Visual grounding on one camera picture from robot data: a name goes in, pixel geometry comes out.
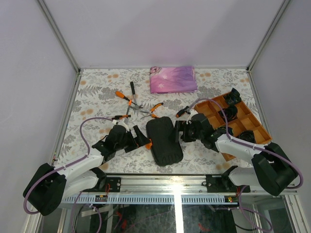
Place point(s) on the black tape roll far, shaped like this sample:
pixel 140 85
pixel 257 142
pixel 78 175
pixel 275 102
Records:
pixel 233 97

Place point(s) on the small precision screwdriver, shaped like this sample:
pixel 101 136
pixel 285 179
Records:
pixel 118 117

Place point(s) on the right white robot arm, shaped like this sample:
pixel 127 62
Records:
pixel 270 167

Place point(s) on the aluminium front rail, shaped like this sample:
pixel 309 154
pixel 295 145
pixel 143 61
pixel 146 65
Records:
pixel 136 189

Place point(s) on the folded purple cloth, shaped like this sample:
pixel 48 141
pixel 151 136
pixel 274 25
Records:
pixel 165 80

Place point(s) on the large black orange screwdriver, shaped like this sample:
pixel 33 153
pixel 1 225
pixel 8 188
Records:
pixel 183 111

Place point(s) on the orange handled long-nose pliers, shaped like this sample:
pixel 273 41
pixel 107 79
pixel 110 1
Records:
pixel 151 111

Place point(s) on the wooden compartment tray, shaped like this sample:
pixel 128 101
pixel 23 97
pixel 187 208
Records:
pixel 246 119

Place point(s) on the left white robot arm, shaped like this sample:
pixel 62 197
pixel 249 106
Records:
pixel 51 184

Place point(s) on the small black handled hammer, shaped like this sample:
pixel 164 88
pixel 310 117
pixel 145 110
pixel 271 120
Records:
pixel 134 96

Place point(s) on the black tape roll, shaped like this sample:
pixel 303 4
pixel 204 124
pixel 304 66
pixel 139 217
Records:
pixel 230 113
pixel 233 97
pixel 248 136
pixel 222 130

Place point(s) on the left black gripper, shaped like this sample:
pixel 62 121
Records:
pixel 141 140

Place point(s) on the black tape roll near left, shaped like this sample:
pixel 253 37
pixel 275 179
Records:
pixel 222 130

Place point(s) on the black plastic tool case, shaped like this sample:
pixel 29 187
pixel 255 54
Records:
pixel 165 150

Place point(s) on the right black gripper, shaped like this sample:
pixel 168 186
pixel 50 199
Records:
pixel 182 126

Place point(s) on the black tape roll middle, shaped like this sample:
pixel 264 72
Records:
pixel 230 113

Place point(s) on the black tape roll near right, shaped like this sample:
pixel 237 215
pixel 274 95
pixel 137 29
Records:
pixel 248 136

